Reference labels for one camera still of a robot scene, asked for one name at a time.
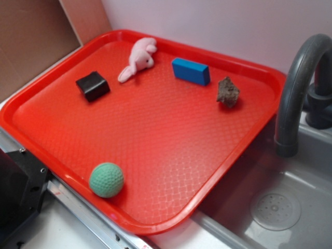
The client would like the brown grey rock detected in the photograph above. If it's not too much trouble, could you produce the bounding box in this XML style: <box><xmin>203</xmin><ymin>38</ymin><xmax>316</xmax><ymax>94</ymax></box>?
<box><xmin>216</xmin><ymin>76</ymin><xmax>240</xmax><ymax>108</ymax></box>

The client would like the red plastic tray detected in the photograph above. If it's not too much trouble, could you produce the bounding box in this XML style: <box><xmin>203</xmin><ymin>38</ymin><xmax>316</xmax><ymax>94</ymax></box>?
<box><xmin>1</xmin><ymin>30</ymin><xmax>285</xmax><ymax>235</ymax></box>

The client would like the blue rectangular block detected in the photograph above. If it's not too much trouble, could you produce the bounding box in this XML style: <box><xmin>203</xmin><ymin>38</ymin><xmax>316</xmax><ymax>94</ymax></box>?
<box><xmin>172</xmin><ymin>58</ymin><xmax>211</xmax><ymax>86</ymax></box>

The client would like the pink plush bunny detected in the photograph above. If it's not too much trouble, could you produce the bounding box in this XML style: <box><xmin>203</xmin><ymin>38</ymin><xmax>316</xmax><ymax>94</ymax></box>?
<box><xmin>118</xmin><ymin>37</ymin><xmax>157</xmax><ymax>83</ymax></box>

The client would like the black cube block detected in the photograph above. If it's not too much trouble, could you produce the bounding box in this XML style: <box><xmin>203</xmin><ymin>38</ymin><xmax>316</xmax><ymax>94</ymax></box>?
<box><xmin>76</xmin><ymin>71</ymin><xmax>110</xmax><ymax>102</ymax></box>

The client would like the green dimpled ball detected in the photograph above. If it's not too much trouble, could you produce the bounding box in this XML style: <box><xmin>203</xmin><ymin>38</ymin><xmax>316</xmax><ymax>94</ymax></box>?
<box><xmin>89</xmin><ymin>162</ymin><xmax>125</xmax><ymax>198</ymax></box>

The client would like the grey plastic sink basin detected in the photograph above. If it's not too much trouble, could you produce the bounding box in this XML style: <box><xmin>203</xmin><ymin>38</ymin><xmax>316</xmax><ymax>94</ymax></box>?
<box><xmin>192</xmin><ymin>121</ymin><xmax>331</xmax><ymax>248</ymax></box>

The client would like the grey curved faucet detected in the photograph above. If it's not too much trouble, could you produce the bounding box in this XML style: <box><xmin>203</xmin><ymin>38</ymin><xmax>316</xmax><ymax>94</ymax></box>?
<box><xmin>274</xmin><ymin>34</ymin><xmax>331</xmax><ymax>157</ymax></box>

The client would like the brown cardboard panel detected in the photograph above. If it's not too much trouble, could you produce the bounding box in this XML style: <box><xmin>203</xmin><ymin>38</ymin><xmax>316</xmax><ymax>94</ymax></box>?
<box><xmin>1</xmin><ymin>1</ymin><xmax>112</xmax><ymax>101</ymax></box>

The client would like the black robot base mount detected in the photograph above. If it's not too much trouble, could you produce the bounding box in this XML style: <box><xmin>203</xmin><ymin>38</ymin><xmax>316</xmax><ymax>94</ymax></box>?
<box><xmin>1</xmin><ymin>150</ymin><xmax>49</xmax><ymax>246</ymax></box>

